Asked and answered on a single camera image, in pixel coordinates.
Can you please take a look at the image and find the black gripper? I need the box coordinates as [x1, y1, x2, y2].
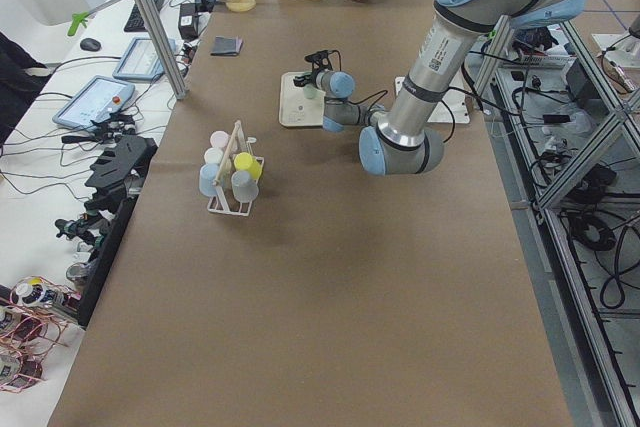
[293, 62, 322, 90]

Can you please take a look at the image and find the green plastic cup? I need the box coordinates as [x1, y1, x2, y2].
[303, 84, 318, 100]

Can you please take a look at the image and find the cream rabbit tray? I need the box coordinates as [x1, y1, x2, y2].
[278, 72, 325, 128]

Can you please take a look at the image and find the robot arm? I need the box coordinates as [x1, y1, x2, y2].
[294, 0, 586, 175]

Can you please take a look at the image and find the yellow plastic cup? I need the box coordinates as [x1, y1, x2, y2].
[234, 152, 262, 181]

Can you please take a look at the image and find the pink plastic cup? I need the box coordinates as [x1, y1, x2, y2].
[210, 130, 231, 150]

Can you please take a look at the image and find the cream white plastic cup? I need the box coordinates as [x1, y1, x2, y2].
[204, 147, 233, 173]

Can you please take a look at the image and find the grey plastic cup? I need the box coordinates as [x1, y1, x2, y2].
[231, 170, 259, 203]

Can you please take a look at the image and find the blue plastic cup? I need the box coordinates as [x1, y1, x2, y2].
[199, 163, 219, 198]

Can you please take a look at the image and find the folded grey cloth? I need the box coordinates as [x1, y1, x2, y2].
[210, 36, 243, 57]

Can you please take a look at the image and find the blue teach pendant far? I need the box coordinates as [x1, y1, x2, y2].
[112, 37, 164, 83]

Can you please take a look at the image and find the blue teach pendant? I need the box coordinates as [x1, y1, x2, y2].
[112, 37, 164, 83]
[52, 76, 135, 129]

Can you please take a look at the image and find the black keyboard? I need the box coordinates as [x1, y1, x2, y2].
[123, 0, 170, 33]

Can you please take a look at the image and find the blue teach pendant near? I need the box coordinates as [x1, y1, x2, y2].
[52, 76, 135, 129]

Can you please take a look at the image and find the black computer mouse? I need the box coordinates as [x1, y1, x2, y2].
[79, 38, 102, 52]

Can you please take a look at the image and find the white wire cup rack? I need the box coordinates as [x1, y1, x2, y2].
[207, 120, 264, 216]

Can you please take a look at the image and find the aluminium frame post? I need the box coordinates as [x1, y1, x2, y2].
[134, 0, 187, 100]

